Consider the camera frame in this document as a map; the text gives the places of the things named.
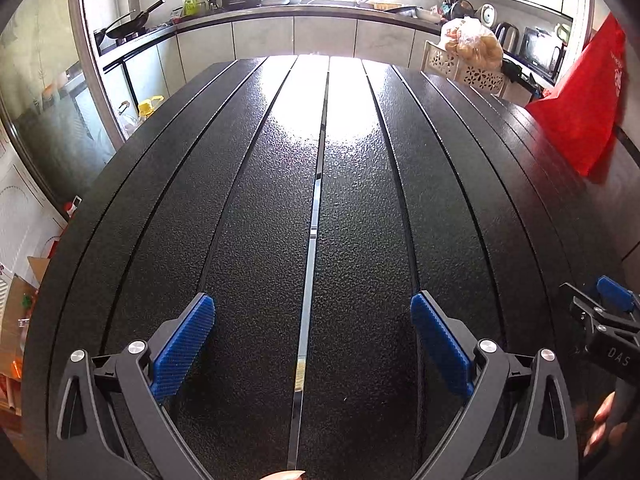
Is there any black microwave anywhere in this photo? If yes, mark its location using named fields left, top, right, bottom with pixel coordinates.
left=517, top=27, right=563, bottom=81

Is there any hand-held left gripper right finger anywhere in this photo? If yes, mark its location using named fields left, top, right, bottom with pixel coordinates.
left=410, top=290, right=580, bottom=480

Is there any person's right hand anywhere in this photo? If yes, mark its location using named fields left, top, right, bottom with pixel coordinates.
left=584, top=392, right=628, bottom=456

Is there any yellow oil bottle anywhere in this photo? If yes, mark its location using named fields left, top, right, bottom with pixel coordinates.
left=137, top=95, right=165, bottom=120

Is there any clear bottle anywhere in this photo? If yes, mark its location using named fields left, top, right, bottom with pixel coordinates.
left=119, top=102, right=141, bottom=138

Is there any red apron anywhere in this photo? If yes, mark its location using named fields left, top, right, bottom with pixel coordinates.
left=525, top=12, right=628, bottom=177

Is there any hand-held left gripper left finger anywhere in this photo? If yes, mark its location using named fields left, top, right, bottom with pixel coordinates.
left=47, top=293, right=216, bottom=480

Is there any steel kettle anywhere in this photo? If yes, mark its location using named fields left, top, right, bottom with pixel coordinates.
left=492, top=21, right=521, bottom=53

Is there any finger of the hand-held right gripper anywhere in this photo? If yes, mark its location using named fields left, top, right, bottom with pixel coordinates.
left=559, top=282, right=640, bottom=333
left=596, top=276, right=640, bottom=313

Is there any black wok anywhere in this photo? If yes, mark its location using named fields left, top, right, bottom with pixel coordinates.
left=105, top=0, right=166, bottom=40

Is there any white cutout basket cart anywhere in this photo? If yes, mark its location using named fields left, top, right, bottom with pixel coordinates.
left=422, top=40, right=511, bottom=97

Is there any white cabinet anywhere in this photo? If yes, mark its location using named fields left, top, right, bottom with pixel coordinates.
left=0, top=160, right=68, bottom=286

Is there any glass sliding door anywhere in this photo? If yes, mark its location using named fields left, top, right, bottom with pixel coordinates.
left=0, top=0, right=126, bottom=201

